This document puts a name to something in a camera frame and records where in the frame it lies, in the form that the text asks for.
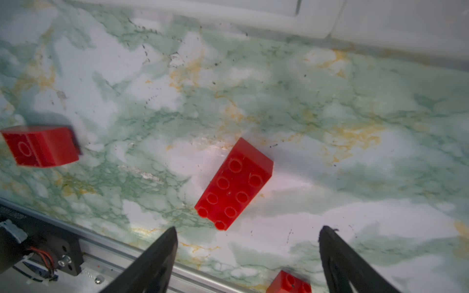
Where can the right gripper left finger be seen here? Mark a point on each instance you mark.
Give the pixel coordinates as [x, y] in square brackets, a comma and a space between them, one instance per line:
[151, 272]

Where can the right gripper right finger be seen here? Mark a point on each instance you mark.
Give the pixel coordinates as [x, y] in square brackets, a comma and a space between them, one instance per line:
[345, 270]

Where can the small red lego front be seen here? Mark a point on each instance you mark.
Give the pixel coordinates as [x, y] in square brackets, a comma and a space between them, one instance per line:
[285, 282]

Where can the red lego brick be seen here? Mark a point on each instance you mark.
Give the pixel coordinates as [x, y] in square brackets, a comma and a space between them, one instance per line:
[41, 146]
[239, 179]

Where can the white three-compartment container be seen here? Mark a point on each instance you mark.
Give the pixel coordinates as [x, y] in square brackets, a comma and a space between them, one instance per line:
[438, 28]

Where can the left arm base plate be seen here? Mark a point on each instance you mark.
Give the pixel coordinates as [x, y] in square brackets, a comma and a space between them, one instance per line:
[53, 247]

